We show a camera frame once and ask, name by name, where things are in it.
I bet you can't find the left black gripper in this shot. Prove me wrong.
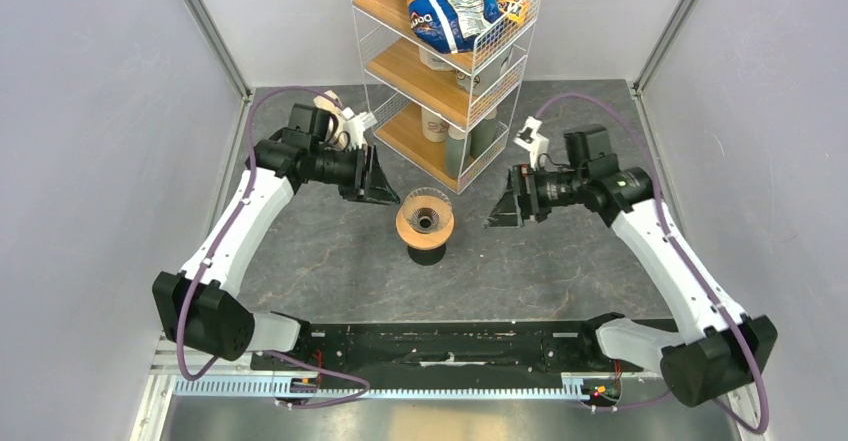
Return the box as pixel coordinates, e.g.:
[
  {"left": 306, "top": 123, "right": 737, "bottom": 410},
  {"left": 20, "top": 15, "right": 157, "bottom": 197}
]
[{"left": 310, "top": 142, "right": 400, "bottom": 206}]

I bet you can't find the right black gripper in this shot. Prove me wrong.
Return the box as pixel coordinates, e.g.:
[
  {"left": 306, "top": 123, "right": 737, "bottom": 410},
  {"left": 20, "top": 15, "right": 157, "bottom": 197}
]
[{"left": 481, "top": 162, "right": 588, "bottom": 228}]

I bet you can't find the clear glass dripper cone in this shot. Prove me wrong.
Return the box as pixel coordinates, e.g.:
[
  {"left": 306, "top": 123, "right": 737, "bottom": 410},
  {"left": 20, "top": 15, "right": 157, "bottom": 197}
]
[{"left": 400, "top": 187, "right": 453, "bottom": 234}]

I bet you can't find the wooden ring dripper holder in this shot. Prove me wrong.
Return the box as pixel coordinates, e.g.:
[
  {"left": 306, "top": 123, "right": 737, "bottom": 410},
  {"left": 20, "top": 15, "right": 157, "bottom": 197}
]
[{"left": 395, "top": 198, "right": 456, "bottom": 251}]

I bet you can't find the red black coffee carafe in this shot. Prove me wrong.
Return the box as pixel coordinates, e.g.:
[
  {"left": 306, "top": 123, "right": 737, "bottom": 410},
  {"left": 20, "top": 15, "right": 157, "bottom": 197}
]
[{"left": 407, "top": 243, "right": 447, "bottom": 266}]

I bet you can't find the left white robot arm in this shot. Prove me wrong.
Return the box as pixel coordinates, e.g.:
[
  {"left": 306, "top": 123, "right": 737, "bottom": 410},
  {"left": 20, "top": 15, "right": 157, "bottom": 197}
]
[{"left": 152, "top": 104, "right": 400, "bottom": 370}]

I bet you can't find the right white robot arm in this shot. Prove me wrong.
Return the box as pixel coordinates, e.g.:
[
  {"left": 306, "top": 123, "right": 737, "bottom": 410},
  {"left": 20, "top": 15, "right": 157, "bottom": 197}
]
[{"left": 486, "top": 117, "right": 777, "bottom": 407}]

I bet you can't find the beige filter paper pack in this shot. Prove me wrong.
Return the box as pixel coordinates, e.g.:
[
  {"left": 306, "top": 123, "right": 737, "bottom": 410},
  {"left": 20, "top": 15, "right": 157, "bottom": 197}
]
[{"left": 313, "top": 90, "right": 354, "bottom": 151}]

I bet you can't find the grey green bottle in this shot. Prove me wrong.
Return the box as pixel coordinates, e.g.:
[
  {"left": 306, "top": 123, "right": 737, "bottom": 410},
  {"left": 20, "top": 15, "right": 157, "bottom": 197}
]
[
  {"left": 444, "top": 126, "right": 470, "bottom": 179},
  {"left": 470, "top": 108, "right": 498, "bottom": 158}
]

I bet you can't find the white paper cup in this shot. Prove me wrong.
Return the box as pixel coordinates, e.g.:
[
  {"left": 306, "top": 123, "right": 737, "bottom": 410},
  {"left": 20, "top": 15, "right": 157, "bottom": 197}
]
[{"left": 421, "top": 107, "right": 450, "bottom": 143}]

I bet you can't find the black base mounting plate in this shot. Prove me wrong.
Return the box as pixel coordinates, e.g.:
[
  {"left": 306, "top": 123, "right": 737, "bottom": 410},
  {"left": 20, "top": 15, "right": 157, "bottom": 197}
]
[{"left": 250, "top": 318, "right": 670, "bottom": 392}]

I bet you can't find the white printed cup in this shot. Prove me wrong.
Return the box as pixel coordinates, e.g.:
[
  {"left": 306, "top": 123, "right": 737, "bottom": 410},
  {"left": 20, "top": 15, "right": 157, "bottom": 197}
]
[{"left": 454, "top": 51, "right": 511, "bottom": 96}]

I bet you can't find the blue chip bag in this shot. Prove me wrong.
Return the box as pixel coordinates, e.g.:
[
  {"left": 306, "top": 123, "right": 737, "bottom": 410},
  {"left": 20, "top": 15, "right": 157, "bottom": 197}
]
[{"left": 405, "top": 0, "right": 501, "bottom": 54}]

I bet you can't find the orange snack packet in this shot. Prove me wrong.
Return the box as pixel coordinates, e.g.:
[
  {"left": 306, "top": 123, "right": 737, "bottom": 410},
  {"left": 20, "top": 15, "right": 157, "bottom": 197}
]
[{"left": 497, "top": 0, "right": 531, "bottom": 26}]

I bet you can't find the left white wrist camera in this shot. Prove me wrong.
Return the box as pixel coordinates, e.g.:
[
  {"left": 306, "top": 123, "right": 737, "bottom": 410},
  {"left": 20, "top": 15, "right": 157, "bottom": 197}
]
[{"left": 338, "top": 107, "right": 377, "bottom": 150}]

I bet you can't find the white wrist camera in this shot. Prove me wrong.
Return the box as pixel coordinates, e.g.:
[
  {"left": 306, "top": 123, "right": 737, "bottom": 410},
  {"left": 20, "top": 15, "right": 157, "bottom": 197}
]
[
  {"left": 338, "top": 107, "right": 377, "bottom": 150},
  {"left": 513, "top": 116, "right": 550, "bottom": 169}
]

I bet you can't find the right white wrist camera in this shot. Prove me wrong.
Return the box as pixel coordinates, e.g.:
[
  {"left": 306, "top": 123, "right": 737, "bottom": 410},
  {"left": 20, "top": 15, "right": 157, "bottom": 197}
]
[{"left": 513, "top": 116, "right": 550, "bottom": 169}]

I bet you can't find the white wire shelf rack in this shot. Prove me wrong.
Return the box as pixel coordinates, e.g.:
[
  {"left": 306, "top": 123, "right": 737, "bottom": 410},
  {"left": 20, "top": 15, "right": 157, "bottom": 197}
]
[{"left": 351, "top": 0, "right": 542, "bottom": 194}]

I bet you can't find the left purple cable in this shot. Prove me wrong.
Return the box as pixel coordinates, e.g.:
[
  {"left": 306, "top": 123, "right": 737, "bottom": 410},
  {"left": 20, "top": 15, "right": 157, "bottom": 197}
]
[{"left": 173, "top": 86, "right": 372, "bottom": 411}]

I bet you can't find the purple cable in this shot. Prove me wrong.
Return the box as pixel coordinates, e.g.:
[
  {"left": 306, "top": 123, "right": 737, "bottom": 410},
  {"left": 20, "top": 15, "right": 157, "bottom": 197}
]
[
  {"left": 173, "top": 86, "right": 372, "bottom": 411},
  {"left": 535, "top": 91, "right": 771, "bottom": 437}
]

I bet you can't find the aluminium toothed rail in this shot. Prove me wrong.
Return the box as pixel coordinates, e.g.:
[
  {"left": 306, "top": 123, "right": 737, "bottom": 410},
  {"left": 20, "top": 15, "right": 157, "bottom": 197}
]
[{"left": 170, "top": 372, "right": 598, "bottom": 401}]

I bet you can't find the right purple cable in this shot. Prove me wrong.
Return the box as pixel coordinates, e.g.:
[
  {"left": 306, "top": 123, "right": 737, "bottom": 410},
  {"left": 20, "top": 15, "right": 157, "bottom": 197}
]
[{"left": 535, "top": 91, "right": 771, "bottom": 437}]

